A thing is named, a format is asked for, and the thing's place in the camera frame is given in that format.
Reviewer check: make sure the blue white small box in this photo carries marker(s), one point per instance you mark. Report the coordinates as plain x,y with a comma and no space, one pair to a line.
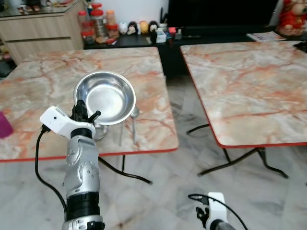
161,36

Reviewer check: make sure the small red item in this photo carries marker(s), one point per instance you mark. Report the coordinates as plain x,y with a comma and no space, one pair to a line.
172,32

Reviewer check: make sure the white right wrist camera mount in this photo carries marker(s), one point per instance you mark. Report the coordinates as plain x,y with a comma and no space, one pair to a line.
217,206

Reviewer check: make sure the black television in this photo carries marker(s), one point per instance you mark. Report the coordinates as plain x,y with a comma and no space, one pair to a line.
220,13

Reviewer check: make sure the black low console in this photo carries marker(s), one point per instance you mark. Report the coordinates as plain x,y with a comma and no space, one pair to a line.
168,52

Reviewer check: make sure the purple plastic cup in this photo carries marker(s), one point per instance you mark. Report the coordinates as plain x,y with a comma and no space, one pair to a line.
5,125

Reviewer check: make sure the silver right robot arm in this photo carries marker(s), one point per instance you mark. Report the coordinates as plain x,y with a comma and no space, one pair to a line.
221,226

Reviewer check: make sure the orange filled jar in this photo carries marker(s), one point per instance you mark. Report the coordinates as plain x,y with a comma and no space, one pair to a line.
112,24

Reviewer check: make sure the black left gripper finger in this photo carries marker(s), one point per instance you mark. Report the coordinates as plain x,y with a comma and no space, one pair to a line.
95,115
81,103

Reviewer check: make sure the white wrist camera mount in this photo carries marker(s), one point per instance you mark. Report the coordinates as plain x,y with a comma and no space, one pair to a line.
60,120
217,206

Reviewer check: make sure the clear jar red lid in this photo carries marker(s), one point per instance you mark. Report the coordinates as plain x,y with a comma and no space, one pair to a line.
85,26

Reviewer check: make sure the slim steel utensil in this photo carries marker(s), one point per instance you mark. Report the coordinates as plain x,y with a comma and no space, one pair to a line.
121,135

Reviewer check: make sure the black white round figurine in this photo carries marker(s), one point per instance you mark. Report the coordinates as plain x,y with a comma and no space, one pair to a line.
133,28

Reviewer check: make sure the marble folding table red edge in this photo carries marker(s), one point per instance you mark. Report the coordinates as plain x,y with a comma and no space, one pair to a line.
244,91
43,81

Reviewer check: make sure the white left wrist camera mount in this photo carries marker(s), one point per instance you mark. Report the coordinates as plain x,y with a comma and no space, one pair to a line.
60,120

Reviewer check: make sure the tall jar red lid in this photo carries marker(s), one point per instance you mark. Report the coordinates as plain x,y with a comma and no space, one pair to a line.
99,24

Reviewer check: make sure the yellow round figurine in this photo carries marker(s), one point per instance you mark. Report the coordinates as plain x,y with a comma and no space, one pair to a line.
144,27

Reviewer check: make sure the steel spoon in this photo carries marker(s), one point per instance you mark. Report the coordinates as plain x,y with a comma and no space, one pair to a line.
135,113

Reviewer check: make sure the light wooden cabinet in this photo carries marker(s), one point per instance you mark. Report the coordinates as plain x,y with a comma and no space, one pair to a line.
43,33

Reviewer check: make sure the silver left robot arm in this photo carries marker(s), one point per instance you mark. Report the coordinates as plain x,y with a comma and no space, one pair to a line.
82,177

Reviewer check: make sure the printed magazine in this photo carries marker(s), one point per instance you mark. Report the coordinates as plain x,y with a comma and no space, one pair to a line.
266,36

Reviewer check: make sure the dark round figurine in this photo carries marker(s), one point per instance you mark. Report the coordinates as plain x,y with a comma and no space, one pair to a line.
153,27

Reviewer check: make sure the small steel cup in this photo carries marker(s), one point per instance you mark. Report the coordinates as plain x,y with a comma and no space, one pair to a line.
101,132

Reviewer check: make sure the large steel bowl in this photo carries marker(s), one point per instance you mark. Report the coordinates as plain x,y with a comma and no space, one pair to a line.
108,96

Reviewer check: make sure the red fortune figurine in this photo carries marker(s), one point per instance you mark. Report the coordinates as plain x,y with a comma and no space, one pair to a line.
291,17

